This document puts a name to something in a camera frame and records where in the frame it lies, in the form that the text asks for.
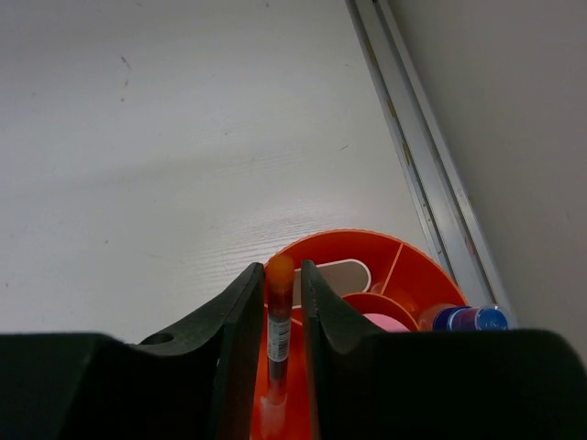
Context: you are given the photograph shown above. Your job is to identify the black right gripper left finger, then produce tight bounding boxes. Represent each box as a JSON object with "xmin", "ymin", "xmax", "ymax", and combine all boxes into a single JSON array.
[{"xmin": 1, "ymin": 263, "xmax": 264, "ymax": 439}]

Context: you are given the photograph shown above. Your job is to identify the blue spray bottle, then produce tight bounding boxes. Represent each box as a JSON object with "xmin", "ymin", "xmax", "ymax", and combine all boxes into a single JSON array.
[{"xmin": 416, "ymin": 303, "xmax": 510, "ymax": 332}]

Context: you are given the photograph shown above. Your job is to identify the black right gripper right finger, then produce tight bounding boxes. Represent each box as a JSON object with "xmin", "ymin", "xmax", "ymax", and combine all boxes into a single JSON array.
[{"xmin": 301, "ymin": 260, "xmax": 586, "ymax": 439}]

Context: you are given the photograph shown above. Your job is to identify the aluminium side rail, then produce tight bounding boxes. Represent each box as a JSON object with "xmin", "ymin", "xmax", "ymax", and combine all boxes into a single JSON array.
[{"xmin": 348, "ymin": 1, "xmax": 519, "ymax": 325}]

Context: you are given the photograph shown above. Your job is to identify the orange round organizer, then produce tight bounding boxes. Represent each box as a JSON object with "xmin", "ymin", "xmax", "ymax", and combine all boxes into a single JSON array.
[{"xmin": 278, "ymin": 229, "xmax": 467, "ymax": 439}]

